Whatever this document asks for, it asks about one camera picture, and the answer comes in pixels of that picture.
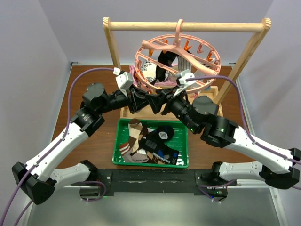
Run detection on wooden hanging rack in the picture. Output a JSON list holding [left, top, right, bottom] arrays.
[[102, 16, 272, 120]]

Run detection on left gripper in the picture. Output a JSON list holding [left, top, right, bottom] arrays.
[[97, 83, 150, 114]]

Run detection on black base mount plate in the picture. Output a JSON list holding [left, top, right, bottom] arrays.
[[70, 168, 238, 197]]

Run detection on pink round clip hanger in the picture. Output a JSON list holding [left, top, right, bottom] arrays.
[[133, 19, 221, 93]]

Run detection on pink cloth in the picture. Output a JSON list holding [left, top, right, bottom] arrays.
[[129, 65, 176, 86]]

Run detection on grey sock with red stripes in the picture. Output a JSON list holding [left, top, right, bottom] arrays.
[[119, 142, 149, 163]]

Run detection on floral ceramic plate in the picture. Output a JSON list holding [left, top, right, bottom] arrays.
[[140, 61, 169, 84]]

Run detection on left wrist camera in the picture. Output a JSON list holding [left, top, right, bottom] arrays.
[[113, 67, 134, 91]]

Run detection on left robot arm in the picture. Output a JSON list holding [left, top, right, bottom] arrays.
[[12, 82, 149, 205]]

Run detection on brown and cream sock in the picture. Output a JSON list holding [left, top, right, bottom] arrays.
[[128, 118, 149, 153]]

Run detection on black sock with white stripes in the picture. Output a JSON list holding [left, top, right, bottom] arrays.
[[150, 50, 178, 85]]

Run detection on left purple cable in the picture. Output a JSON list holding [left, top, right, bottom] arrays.
[[0, 67, 118, 226]]

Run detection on black sock with blue logo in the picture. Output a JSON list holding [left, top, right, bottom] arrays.
[[139, 126, 179, 165]]

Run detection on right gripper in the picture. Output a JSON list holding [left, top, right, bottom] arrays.
[[145, 82, 199, 132]]

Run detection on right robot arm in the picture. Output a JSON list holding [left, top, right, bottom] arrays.
[[145, 91, 301, 190]]

